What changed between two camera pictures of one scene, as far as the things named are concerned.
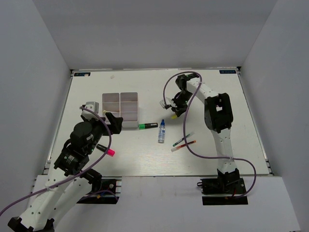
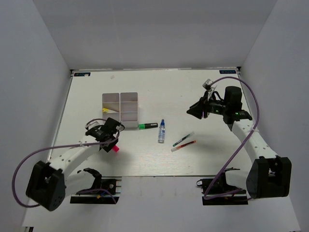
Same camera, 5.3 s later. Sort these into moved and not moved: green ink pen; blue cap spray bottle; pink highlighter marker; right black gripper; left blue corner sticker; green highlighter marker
Moved: right black gripper; pink highlighter marker
Not moved: green highlighter marker; green ink pen; blue cap spray bottle; left blue corner sticker
